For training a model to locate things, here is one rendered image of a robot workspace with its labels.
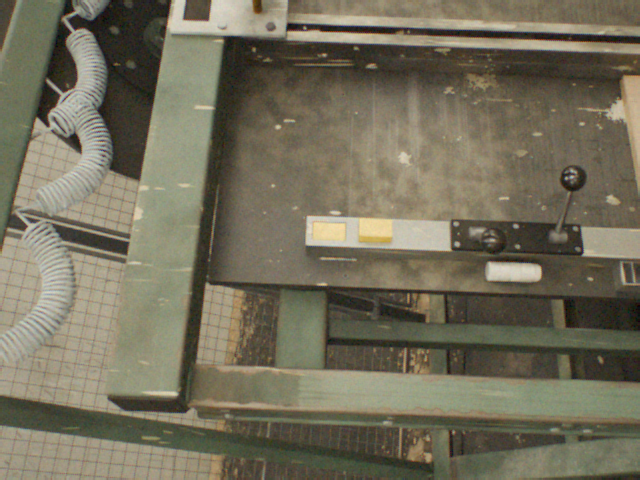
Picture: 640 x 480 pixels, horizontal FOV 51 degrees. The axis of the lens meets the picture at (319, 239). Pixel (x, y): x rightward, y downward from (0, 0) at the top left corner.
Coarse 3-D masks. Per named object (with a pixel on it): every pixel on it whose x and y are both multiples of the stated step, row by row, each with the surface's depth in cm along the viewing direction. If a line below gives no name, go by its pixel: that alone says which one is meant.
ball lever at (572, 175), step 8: (568, 168) 95; (576, 168) 95; (560, 176) 96; (568, 176) 95; (576, 176) 94; (584, 176) 94; (560, 184) 96; (568, 184) 95; (576, 184) 94; (584, 184) 95; (568, 192) 97; (568, 200) 98; (568, 208) 99; (560, 216) 100; (560, 224) 100; (552, 232) 101; (560, 232) 101; (552, 240) 101; (560, 240) 101
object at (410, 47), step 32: (224, 0) 113; (256, 0) 110; (192, 32) 111; (224, 32) 111; (256, 32) 111; (288, 32) 115; (320, 32) 116; (352, 32) 118; (384, 32) 117; (416, 32) 116; (448, 32) 117; (480, 32) 116; (512, 32) 116; (544, 32) 116; (576, 32) 116; (608, 32) 116; (256, 64) 121; (288, 64) 120; (320, 64) 120; (352, 64) 120; (384, 64) 119; (416, 64) 119; (448, 64) 119; (480, 64) 118; (512, 64) 118; (544, 64) 117; (576, 64) 117; (608, 64) 117
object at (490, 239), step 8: (472, 232) 101; (480, 232) 100; (488, 232) 91; (496, 232) 90; (472, 240) 102; (480, 240) 92; (488, 240) 90; (496, 240) 90; (504, 240) 90; (488, 248) 91; (496, 248) 90; (504, 248) 91
